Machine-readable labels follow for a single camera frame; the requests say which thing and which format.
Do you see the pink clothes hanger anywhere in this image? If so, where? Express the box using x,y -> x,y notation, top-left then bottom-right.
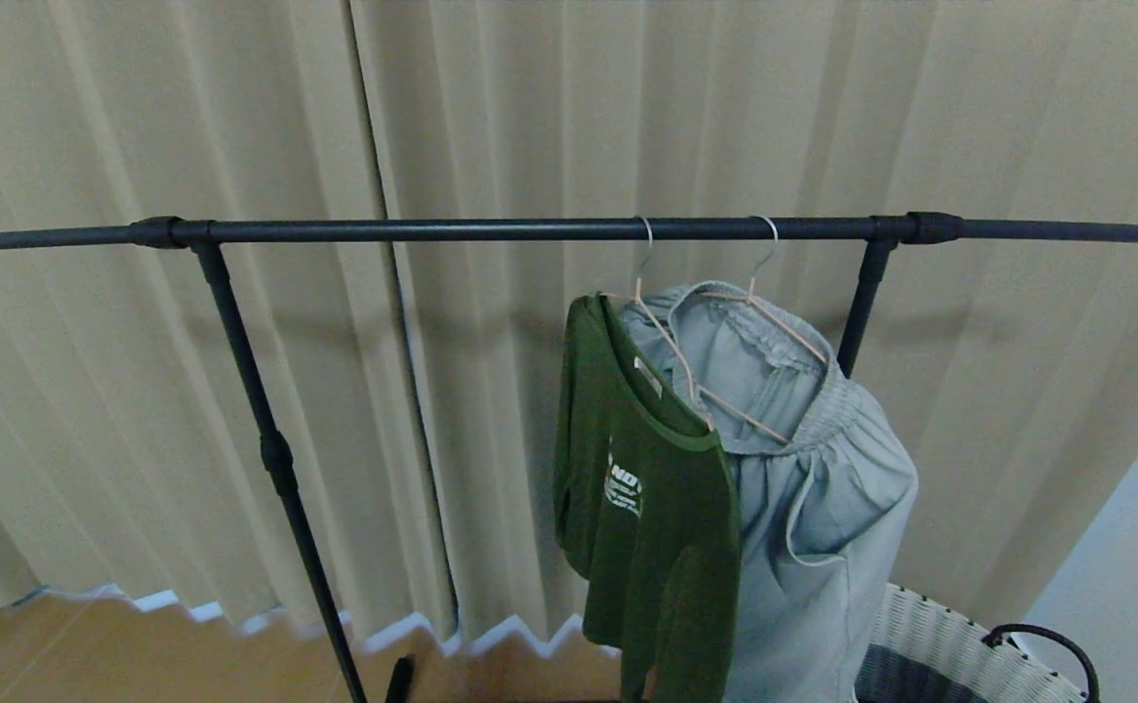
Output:
600,215 -> 718,435
691,215 -> 832,445

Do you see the green long-sleeved shirt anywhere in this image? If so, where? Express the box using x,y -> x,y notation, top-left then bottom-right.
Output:
552,291 -> 744,703

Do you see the pale grey garment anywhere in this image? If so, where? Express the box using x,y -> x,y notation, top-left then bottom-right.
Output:
618,281 -> 921,703

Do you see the black clothes rack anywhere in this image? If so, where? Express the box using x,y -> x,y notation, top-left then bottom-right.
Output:
0,211 -> 1138,703

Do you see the white laundry basket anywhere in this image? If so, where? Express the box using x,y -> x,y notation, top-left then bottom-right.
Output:
852,582 -> 1102,703

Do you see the beige curtain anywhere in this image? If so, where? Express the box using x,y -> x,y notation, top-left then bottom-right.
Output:
0,0 -> 1138,657

